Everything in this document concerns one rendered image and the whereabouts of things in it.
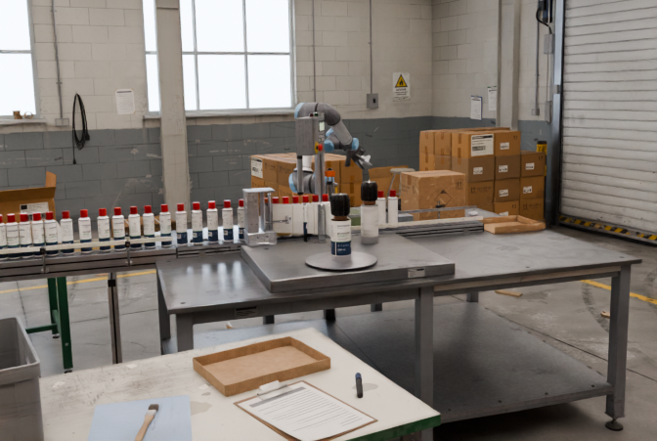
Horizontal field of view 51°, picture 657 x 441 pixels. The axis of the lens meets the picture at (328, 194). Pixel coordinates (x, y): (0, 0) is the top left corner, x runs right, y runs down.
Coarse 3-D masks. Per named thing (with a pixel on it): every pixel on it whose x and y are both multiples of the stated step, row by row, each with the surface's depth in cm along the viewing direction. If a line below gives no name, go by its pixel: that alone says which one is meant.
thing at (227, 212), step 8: (224, 200) 340; (224, 208) 340; (224, 216) 340; (232, 216) 341; (224, 224) 340; (232, 224) 341; (224, 232) 341; (232, 232) 342; (224, 240) 342; (232, 240) 342
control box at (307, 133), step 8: (296, 120) 350; (304, 120) 348; (312, 120) 347; (296, 128) 350; (304, 128) 349; (312, 128) 348; (296, 136) 351; (304, 136) 350; (312, 136) 348; (296, 144) 352; (304, 144) 350; (312, 144) 349; (296, 152) 352; (304, 152) 351; (312, 152) 350; (320, 152) 358
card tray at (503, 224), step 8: (504, 216) 403; (512, 216) 404; (520, 216) 402; (488, 224) 398; (496, 224) 398; (504, 224) 397; (512, 224) 397; (520, 224) 396; (528, 224) 378; (536, 224) 380; (496, 232) 373; (504, 232) 375; (512, 232) 376
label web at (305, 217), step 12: (276, 204) 341; (288, 204) 340; (300, 204) 339; (312, 204) 338; (276, 216) 342; (300, 216) 340; (312, 216) 339; (276, 228) 343; (288, 228) 342; (300, 228) 341; (312, 228) 340
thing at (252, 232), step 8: (248, 200) 328; (256, 200) 329; (264, 200) 331; (248, 208) 329; (256, 208) 330; (264, 208) 331; (248, 216) 329; (256, 216) 330; (264, 216) 332; (248, 224) 330; (256, 224) 331; (264, 224) 332; (248, 232) 331; (256, 232) 331; (264, 232) 333; (272, 232) 334; (248, 240) 331; (256, 240) 332; (264, 240) 333
